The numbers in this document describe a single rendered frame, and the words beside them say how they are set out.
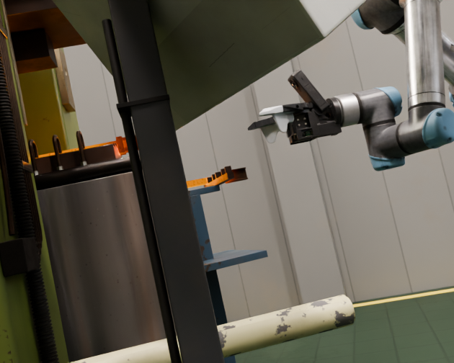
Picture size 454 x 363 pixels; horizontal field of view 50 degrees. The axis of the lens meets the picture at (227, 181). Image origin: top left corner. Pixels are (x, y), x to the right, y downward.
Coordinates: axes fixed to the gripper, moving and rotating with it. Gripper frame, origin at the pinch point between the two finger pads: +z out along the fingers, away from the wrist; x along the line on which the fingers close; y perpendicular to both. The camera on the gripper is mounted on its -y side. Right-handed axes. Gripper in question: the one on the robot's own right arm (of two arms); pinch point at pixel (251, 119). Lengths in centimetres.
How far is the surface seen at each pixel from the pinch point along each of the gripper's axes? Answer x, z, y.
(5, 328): -44, 45, 28
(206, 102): -53, 16, 7
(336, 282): 229, -84, 82
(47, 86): 23, 47, -24
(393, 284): 229, -124, 93
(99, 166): -15.2, 33.6, 6.2
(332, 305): -39, 3, 36
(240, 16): -65, 13, 3
